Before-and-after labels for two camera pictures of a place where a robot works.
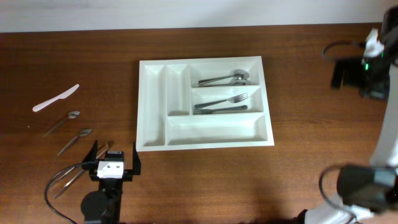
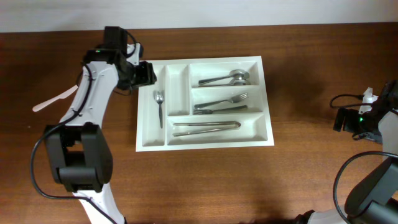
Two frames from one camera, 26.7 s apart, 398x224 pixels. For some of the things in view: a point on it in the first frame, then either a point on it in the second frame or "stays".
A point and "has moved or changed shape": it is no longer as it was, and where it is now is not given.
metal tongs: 99,152 has moved or changed shape
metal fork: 198,111 stays
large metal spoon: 239,74 stays
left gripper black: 127,175 → 148,76
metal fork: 235,99 stays
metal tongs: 71,181 has moved or changed shape
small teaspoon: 83,133 has moved or changed shape
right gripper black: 351,70 → 350,114
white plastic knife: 64,96 stays
